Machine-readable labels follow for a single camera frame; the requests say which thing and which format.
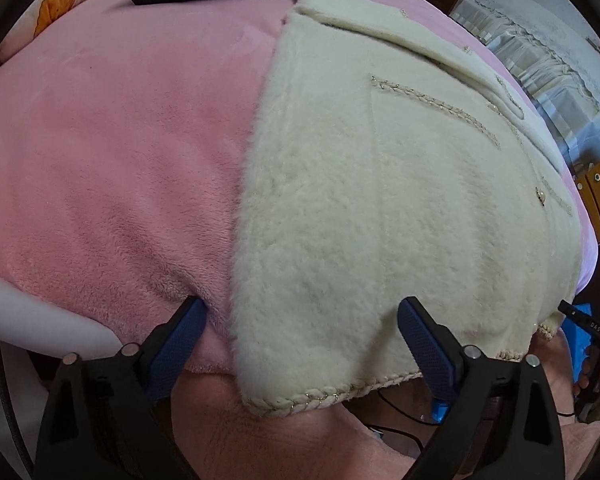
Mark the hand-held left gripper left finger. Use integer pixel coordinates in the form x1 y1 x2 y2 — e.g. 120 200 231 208
34 295 210 480

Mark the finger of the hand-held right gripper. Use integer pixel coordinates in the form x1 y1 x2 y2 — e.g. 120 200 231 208
557 300 587 325

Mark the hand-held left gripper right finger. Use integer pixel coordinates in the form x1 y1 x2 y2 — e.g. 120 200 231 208
396 296 566 480

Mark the white fluffy cardigan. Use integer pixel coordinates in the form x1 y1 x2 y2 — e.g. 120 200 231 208
228 0 581 417

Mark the person's right hand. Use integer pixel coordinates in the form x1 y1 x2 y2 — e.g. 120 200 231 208
574 345 595 397

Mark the person's pink clothing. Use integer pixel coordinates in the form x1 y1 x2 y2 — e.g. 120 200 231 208
170 332 600 480

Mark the pink fleece bed blanket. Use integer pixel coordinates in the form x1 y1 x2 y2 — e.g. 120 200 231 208
0 0 600 376

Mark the orange print pillow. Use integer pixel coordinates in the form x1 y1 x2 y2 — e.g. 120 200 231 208
0 0 131 61

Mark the thin black cable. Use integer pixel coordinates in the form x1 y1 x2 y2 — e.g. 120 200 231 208
367 387 436 453

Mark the thick black cable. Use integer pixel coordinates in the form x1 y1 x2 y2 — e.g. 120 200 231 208
0 280 33 480

